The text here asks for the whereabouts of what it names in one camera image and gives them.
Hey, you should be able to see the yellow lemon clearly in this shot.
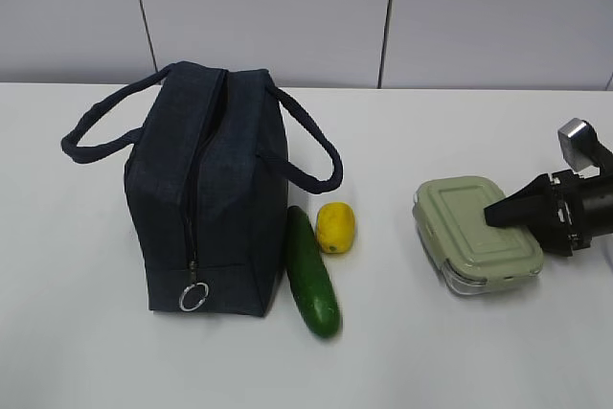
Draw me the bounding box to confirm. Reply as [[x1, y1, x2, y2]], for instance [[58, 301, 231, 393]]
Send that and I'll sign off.
[[315, 202, 356, 255]]

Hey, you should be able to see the glass container with green lid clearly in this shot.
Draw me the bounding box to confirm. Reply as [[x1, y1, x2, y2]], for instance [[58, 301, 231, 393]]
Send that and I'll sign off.
[[413, 176, 544, 296]]

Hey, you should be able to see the green cucumber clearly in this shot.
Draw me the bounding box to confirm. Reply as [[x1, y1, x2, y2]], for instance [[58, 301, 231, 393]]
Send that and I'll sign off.
[[284, 205, 342, 339]]

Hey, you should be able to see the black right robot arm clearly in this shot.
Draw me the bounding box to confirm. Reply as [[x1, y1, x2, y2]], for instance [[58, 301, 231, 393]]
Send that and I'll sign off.
[[484, 148, 612, 257]]

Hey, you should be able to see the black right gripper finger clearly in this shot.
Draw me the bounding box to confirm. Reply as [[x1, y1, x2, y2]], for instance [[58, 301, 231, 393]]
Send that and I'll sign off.
[[484, 173, 556, 227], [528, 222, 573, 257]]

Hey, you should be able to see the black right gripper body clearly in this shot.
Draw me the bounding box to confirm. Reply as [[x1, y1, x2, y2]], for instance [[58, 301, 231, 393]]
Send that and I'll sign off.
[[552, 170, 590, 257]]

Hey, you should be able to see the dark blue insulated lunch bag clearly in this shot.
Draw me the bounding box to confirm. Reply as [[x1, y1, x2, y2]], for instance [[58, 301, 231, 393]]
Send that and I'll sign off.
[[60, 61, 343, 317]]

